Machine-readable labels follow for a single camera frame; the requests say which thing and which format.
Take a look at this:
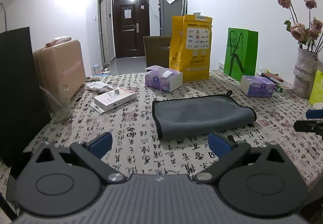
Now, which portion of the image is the purple grey microfibre towel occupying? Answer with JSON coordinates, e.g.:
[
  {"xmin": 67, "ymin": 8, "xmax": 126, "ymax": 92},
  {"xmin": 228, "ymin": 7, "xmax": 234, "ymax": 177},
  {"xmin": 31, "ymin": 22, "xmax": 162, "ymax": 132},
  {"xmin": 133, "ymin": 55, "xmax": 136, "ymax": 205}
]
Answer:
[{"xmin": 152, "ymin": 90, "xmax": 257, "ymax": 140}]

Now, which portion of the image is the lime green orange bag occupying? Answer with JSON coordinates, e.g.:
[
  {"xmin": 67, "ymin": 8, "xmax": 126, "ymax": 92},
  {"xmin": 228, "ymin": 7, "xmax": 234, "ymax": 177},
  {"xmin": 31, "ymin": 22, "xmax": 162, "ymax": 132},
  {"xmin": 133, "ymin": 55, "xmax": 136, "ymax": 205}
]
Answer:
[{"xmin": 309, "ymin": 70, "xmax": 323, "ymax": 109}]

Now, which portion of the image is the stack of small medicine boxes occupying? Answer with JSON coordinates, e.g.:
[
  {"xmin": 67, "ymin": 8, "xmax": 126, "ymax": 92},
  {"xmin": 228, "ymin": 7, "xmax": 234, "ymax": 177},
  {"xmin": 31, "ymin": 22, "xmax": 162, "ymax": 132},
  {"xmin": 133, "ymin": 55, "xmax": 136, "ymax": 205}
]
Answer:
[{"xmin": 261, "ymin": 73, "xmax": 293, "ymax": 93}]

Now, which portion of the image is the white textured flower vase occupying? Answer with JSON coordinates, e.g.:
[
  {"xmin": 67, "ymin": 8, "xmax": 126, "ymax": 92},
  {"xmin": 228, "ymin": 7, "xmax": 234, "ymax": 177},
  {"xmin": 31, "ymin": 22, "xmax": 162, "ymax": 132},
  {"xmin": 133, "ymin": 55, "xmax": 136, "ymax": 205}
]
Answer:
[{"xmin": 293, "ymin": 48, "xmax": 319, "ymax": 99}]

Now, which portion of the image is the clear drinking glass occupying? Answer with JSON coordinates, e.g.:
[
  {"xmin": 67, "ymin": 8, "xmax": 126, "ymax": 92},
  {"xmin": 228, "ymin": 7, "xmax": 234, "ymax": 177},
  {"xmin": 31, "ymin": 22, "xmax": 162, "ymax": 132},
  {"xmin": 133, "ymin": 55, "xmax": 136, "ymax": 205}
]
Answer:
[{"xmin": 39, "ymin": 85, "xmax": 72, "ymax": 123}]

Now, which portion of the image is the flat white pink box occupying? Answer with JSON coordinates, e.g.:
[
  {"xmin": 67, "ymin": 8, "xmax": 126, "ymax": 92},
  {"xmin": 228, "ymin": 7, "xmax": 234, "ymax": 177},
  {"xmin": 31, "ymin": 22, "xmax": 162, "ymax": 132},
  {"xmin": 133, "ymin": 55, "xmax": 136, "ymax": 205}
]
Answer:
[{"xmin": 90, "ymin": 87, "xmax": 137, "ymax": 114}]

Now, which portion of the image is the calligraphy print tablecloth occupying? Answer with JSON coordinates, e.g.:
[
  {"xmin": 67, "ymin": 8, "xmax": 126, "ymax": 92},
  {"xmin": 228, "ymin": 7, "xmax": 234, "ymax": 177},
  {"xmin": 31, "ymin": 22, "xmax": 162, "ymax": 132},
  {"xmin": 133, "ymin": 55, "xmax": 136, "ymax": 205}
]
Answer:
[{"xmin": 0, "ymin": 69, "xmax": 323, "ymax": 217}]

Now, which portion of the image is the closed purple tissue box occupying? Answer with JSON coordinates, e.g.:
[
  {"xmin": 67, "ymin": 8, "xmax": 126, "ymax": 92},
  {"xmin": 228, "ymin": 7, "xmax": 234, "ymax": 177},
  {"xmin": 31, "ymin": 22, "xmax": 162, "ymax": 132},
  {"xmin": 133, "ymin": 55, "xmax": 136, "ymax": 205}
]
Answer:
[{"xmin": 240, "ymin": 75, "xmax": 275, "ymax": 97}]

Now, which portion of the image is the crumpled white tissue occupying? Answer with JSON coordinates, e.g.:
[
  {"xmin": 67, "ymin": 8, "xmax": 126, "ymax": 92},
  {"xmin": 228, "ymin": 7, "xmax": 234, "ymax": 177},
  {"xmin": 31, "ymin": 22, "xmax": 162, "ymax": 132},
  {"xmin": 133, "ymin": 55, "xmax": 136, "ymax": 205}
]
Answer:
[{"xmin": 85, "ymin": 81, "xmax": 114, "ymax": 93}]

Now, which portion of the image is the black paper shopping bag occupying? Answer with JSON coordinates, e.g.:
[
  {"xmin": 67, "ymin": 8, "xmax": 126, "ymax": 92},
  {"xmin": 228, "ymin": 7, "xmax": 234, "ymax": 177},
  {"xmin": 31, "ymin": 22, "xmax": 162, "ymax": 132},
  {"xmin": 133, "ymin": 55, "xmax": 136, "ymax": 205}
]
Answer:
[{"xmin": 0, "ymin": 2, "xmax": 53, "ymax": 179}]

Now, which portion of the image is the dried pink rose bouquet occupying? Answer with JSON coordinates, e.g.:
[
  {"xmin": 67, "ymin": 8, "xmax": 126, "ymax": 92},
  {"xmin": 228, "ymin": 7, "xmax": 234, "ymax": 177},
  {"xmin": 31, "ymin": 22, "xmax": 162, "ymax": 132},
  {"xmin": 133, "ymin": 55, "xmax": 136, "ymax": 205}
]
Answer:
[{"xmin": 278, "ymin": 0, "xmax": 322, "ymax": 55}]

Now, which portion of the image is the pink hard-shell suitcase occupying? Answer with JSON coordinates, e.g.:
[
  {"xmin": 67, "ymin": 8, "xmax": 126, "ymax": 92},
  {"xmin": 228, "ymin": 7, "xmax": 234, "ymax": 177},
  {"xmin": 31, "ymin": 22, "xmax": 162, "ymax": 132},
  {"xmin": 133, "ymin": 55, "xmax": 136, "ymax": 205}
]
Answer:
[{"xmin": 33, "ymin": 39, "xmax": 85, "ymax": 99}]

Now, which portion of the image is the open purple tissue box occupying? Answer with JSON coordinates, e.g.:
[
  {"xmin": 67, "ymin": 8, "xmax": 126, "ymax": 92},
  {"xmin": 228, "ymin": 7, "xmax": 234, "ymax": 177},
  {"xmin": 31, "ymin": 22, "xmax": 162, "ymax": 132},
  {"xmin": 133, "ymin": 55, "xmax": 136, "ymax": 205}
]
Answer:
[{"xmin": 145, "ymin": 66, "xmax": 183, "ymax": 93}]

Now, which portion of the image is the green paper gift bag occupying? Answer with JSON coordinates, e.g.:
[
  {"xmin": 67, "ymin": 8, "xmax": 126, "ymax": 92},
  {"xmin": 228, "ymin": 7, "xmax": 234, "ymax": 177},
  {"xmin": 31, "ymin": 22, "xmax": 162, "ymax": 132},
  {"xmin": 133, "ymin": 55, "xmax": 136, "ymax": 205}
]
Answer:
[{"xmin": 223, "ymin": 28, "xmax": 258, "ymax": 81}]

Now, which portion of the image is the yellow paper delivery bag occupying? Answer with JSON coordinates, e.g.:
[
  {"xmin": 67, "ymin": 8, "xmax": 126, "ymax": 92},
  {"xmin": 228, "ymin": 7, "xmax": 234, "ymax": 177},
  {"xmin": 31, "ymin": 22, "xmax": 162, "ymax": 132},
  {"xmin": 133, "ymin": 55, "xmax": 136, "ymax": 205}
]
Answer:
[{"xmin": 169, "ymin": 15, "xmax": 212, "ymax": 83}]

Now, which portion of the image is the brown cardboard box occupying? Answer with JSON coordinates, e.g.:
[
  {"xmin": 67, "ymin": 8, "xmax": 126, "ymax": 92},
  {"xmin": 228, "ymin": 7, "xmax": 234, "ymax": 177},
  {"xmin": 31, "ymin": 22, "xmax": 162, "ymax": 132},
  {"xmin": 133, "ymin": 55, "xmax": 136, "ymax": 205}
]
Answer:
[{"xmin": 143, "ymin": 36, "xmax": 171, "ymax": 68}]

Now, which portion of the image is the dark brown entrance door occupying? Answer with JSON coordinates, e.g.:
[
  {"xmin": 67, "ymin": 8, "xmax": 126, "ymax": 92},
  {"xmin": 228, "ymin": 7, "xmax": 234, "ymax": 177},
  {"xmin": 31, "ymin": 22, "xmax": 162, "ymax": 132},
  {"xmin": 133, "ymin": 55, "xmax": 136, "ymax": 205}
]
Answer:
[{"xmin": 112, "ymin": 0, "xmax": 150, "ymax": 58}]

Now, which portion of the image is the grey refrigerator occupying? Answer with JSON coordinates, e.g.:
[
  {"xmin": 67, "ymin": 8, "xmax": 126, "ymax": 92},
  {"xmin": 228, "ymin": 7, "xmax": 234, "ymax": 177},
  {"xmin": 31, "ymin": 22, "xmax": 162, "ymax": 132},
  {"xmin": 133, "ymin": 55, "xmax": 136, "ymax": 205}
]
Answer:
[{"xmin": 158, "ymin": 0, "xmax": 183, "ymax": 36}]

